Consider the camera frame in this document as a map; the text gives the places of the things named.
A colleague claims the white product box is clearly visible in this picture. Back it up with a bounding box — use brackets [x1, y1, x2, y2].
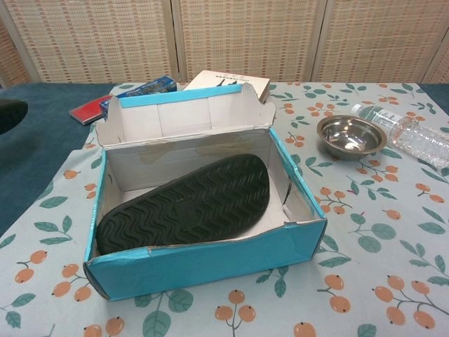
[182, 70, 272, 105]

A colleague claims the woven bamboo screen panel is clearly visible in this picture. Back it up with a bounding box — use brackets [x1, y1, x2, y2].
[0, 0, 178, 85]
[171, 0, 326, 85]
[0, 29, 18, 88]
[429, 20, 449, 85]
[317, 0, 449, 85]

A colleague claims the red stamp pad case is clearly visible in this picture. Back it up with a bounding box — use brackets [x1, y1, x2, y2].
[69, 93, 115, 122]

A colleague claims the stainless steel bowl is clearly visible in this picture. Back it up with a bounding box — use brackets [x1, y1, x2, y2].
[316, 114, 388, 162]

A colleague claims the floral patterned tablecloth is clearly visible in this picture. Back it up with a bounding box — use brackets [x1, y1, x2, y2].
[0, 81, 449, 337]

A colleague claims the blue cardboard shoe box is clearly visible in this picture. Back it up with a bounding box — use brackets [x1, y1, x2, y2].
[83, 83, 328, 301]

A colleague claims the blue marker pack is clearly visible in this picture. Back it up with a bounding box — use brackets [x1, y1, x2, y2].
[100, 75, 178, 119]

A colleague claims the clear plastic water bottle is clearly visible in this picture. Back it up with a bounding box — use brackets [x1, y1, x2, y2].
[350, 103, 449, 169]

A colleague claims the black slipper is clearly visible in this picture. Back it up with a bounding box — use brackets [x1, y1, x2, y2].
[95, 153, 272, 255]
[0, 99, 29, 136]

